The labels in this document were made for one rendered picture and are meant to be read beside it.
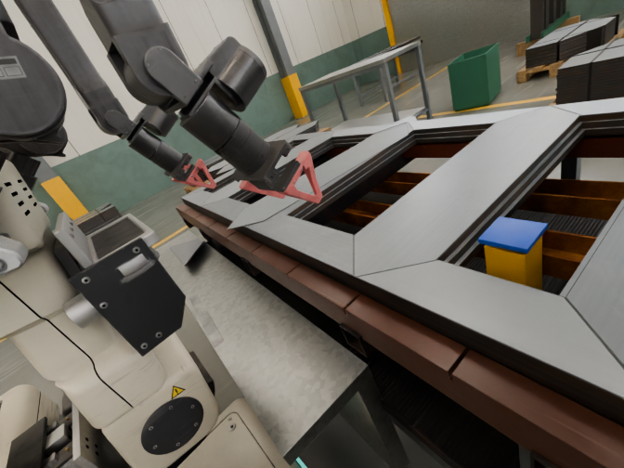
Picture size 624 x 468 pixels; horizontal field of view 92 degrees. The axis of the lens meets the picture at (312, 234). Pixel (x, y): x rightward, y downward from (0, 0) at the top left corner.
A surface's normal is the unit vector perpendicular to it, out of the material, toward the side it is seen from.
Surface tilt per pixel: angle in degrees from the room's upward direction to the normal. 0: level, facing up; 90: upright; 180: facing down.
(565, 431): 0
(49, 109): 90
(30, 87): 90
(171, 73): 90
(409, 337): 0
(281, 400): 0
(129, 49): 90
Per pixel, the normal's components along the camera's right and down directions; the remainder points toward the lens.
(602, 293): -0.35, -0.82
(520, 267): -0.74, 0.54
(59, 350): 0.62, 0.17
